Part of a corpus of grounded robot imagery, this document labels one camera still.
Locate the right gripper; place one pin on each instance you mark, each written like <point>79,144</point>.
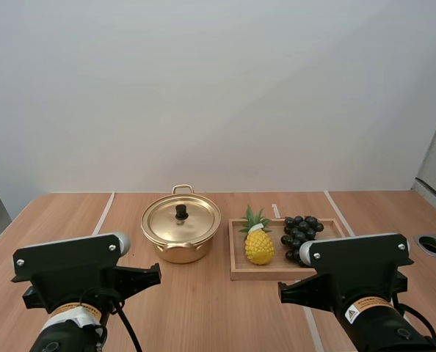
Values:
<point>306,293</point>

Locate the yellow toy pineapple green crown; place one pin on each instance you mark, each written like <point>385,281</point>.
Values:
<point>259,249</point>

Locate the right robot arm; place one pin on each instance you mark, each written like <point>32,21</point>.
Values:
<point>381,330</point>

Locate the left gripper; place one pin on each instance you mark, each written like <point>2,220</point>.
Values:
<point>137,278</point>

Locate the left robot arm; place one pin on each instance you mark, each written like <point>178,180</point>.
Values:
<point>67,337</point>

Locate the bunch of dark toy grapes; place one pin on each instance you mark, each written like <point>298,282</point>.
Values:
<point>298,231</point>

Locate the gold lid with black knob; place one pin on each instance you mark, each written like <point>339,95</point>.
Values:
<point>197,221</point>

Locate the shallow wooden tray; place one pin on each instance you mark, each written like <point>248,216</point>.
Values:
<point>240,271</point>

